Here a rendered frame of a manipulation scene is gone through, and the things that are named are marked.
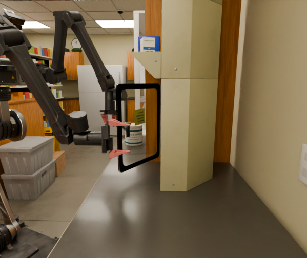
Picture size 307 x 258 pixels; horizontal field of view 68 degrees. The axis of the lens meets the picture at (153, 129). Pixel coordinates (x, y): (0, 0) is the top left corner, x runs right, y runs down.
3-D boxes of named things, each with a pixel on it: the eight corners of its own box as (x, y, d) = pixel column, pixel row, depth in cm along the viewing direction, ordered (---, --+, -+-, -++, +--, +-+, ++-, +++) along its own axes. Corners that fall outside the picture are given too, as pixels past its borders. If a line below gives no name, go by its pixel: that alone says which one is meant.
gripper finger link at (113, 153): (129, 139, 81) (103, 139, 82) (129, 159, 82) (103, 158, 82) (131, 136, 88) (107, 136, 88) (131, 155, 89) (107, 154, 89)
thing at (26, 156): (57, 158, 323) (55, 135, 316) (34, 175, 264) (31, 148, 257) (28, 158, 324) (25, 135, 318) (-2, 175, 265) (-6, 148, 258)
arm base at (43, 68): (47, 82, 152) (45, 64, 150) (56, 82, 149) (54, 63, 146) (36, 82, 144) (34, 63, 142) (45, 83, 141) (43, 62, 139)
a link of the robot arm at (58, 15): (64, 4, 126) (50, 3, 118) (84, 14, 123) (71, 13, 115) (57, 78, 150) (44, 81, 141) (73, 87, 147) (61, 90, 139)
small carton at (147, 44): (151, 55, 97) (151, 40, 96) (155, 53, 92) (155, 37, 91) (140, 54, 96) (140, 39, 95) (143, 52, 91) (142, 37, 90)
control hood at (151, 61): (161, 79, 120) (161, 59, 118) (161, 78, 88) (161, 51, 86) (139, 79, 120) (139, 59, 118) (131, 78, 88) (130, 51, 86)
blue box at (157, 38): (160, 59, 115) (160, 40, 113) (160, 57, 105) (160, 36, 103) (140, 59, 115) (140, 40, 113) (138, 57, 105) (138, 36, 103)
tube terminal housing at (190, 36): (205, 165, 128) (212, 17, 113) (219, 192, 96) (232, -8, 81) (160, 164, 129) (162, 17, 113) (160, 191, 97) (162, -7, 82)
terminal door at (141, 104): (159, 156, 127) (160, 83, 119) (119, 173, 103) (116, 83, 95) (158, 156, 127) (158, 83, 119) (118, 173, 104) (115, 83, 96)
